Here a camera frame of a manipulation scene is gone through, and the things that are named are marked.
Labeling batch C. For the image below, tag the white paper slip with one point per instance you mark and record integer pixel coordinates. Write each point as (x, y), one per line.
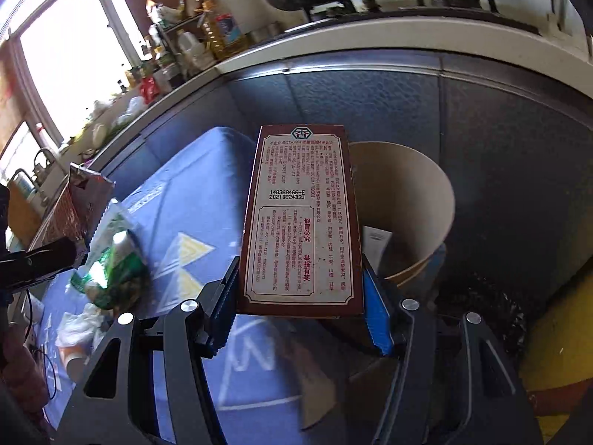
(376, 243)

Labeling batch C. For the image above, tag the yellow cooking oil bottle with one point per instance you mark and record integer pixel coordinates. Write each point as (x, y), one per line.
(224, 30)

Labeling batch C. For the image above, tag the brown printed cardboard box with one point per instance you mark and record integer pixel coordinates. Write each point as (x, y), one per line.
(301, 218)

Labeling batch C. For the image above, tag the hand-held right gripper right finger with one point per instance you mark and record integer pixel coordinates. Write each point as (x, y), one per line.
(377, 316)

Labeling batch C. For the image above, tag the red packet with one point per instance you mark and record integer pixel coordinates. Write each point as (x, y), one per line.
(148, 89)

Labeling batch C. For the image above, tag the window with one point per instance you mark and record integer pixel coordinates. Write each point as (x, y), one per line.
(60, 65)

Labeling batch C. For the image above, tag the tan round waste bin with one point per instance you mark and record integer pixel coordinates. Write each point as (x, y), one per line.
(417, 185)

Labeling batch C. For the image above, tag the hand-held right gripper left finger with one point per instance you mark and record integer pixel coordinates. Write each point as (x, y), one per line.
(224, 297)

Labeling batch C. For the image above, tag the black gas stove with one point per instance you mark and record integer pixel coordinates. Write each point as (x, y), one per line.
(417, 9)

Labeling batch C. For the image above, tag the white green plastic wrapper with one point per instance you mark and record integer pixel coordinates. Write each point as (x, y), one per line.
(113, 218)

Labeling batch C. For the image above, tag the dark patterned kitchen cabinet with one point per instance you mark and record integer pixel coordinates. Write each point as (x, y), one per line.
(486, 148)

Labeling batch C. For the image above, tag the metal faucet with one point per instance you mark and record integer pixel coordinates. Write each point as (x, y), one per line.
(44, 157)

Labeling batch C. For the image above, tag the blue printed tablecloth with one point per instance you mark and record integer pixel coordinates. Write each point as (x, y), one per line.
(199, 204)

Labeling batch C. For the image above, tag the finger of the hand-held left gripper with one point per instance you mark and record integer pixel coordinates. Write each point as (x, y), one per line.
(46, 259)

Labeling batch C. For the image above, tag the white plastic jug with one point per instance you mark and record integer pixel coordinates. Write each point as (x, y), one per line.
(194, 53)

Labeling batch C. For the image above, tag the person's left forearm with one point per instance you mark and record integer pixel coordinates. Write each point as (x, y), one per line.
(21, 371)

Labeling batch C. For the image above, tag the black trash bag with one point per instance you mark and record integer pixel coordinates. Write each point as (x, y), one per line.
(486, 320)

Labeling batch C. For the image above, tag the crumpled white tissue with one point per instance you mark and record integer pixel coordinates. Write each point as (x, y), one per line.
(81, 327)

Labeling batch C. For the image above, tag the rack of condiment bottles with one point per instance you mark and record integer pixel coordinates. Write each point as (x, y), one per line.
(162, 41)

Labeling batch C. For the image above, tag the white plastic bag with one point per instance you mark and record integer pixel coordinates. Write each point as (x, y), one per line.
(130, 110)

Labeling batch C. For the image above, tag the red patterned carton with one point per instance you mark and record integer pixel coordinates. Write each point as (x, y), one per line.
(69, 213)

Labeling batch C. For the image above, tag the crushed green label bottle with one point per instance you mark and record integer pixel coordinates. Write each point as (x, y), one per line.
(123, 264)

